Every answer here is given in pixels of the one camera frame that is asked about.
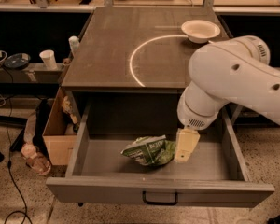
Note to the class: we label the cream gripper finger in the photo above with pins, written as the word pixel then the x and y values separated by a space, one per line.
pixel 186 141

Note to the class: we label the green jalapeno chip bag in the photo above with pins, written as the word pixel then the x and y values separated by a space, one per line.
pixel 150 150

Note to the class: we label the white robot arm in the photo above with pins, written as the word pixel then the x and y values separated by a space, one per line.
pixel 234 71

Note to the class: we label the grey open drawer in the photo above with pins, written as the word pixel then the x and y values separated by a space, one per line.
pixel 214 175

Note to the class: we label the grey cabinet counter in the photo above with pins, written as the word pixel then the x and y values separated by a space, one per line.
pixel 133 49

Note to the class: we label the white bowl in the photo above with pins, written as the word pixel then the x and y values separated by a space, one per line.
pixel 199 31

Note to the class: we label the toy figure in box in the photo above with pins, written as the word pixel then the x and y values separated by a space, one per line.
pixel 68 109

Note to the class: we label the cardboard box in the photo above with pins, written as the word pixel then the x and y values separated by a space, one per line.
pixel 58 135

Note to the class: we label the clear plastic bottle on floor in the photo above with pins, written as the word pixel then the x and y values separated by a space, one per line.
pixel 35 159

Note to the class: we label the white bottle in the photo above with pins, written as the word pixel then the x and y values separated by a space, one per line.
pixel 74 44

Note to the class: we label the white paper cup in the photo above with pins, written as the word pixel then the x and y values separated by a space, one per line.
pixel 48 58

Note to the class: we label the low grey shelf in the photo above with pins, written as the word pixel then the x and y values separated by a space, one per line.
pixel 33 73

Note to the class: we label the dark blue plate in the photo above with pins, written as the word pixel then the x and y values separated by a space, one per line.
pixel 17 61

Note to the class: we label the black drawer handle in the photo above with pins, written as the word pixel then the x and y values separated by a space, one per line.
pixel 164 199

